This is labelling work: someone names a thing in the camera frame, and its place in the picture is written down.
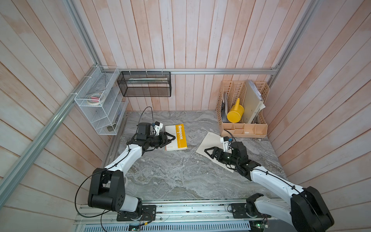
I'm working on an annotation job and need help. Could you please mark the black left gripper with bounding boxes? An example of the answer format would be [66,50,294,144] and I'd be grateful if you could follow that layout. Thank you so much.
[146,131,175,148]

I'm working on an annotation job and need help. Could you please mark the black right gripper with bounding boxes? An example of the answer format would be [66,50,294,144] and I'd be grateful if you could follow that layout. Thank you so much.
[205,147,239,168]

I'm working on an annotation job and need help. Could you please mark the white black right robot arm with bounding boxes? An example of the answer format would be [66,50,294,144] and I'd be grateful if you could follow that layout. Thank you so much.
[204,141,334,232]

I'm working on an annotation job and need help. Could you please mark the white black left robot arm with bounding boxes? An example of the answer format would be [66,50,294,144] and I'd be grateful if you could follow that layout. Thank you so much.
[88,122,176,213]

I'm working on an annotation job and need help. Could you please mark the yellow plastic watering can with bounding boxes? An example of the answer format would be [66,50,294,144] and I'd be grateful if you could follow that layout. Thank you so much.
[227,98,244,123]

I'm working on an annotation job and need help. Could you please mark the grey book in organizer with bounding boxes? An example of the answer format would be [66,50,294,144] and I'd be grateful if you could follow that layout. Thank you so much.
[221,92,229,123]

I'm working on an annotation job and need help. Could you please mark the beige plastic desk organizer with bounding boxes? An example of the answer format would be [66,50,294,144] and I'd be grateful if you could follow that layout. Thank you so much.
[216,81,270,138]

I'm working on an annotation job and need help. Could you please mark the beige folder in organizer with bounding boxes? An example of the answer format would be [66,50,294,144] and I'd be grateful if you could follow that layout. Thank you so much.
[242,80,265,124]

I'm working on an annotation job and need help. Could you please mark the tape roll on shelf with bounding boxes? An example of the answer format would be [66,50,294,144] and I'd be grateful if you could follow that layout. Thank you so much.
[87,92,106,106]

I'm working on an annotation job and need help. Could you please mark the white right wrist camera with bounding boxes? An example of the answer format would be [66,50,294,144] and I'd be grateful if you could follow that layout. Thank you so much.
[220,136,233,152]

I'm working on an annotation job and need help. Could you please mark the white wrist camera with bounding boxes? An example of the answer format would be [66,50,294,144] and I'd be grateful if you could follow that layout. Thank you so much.
[220,136,233,152]
[153,121,163,135]

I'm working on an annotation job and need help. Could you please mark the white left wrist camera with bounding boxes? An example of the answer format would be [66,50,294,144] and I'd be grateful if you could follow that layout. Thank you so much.
[153,121,163,135]

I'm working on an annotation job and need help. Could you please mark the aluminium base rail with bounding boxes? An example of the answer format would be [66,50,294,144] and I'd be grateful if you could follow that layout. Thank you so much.
[72,199,295,232]

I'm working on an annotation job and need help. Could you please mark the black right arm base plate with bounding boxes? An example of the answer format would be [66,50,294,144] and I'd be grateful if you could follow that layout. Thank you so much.
[227,201,271,220]

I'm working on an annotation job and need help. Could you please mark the black mesh wall basket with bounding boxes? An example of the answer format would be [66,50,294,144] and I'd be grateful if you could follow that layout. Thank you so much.
[117,71,172,98]

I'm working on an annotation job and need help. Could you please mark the white wire mesh shelf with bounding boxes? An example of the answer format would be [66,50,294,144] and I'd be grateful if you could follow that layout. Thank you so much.
[74,66,128,135]

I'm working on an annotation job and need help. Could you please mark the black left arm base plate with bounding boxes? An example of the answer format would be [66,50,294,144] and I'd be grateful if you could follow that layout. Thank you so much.
[117,205,157,222]

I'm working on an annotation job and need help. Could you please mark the horizontal aluminium wall rail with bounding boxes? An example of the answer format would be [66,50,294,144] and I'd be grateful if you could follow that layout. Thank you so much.
[103,66,278,75]

